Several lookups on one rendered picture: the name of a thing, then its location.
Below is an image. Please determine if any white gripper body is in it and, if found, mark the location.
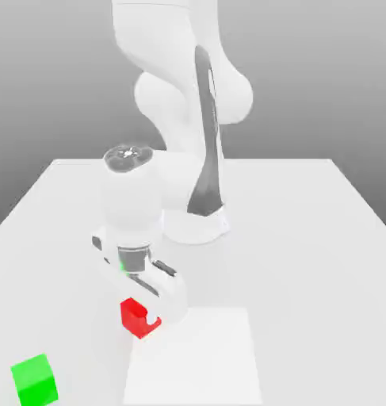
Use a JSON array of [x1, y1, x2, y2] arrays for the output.
[[98, 252, 189, 324]]

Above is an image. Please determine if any small red cube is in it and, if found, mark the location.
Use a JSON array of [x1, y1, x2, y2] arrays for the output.
[[120, 297, 162, 340]]

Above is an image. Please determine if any small green cube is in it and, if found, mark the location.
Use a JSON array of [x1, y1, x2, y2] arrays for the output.
[[10, 353, 59, 406]]

